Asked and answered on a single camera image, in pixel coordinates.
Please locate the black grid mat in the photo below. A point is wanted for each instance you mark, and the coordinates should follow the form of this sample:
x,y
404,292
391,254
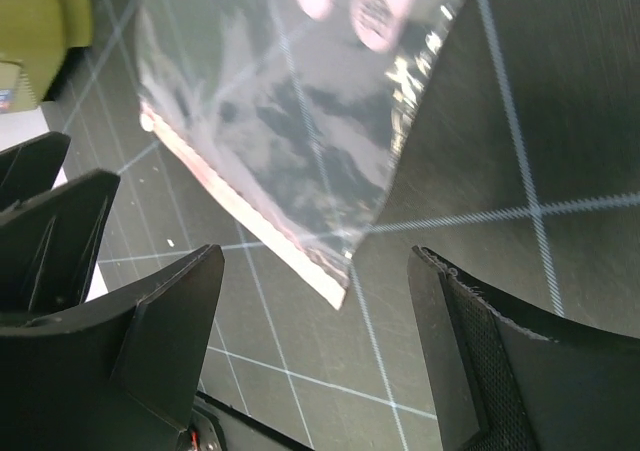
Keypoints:
x,y
523,169

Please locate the olive green plastic basket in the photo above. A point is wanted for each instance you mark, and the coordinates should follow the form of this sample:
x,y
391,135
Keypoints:
x,y
36,36

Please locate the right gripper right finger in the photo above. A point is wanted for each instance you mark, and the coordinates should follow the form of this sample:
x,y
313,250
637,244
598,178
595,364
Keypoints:
x,y
507,375

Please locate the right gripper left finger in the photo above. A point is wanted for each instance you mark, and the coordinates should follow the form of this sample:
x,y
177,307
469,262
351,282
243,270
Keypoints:
x,y
124,364

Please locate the clear pink zip bag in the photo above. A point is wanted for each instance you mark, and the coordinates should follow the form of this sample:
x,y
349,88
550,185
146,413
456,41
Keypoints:
x,y
292,114

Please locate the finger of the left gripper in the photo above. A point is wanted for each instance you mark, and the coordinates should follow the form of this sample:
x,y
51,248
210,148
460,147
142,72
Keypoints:
x,y
50,234

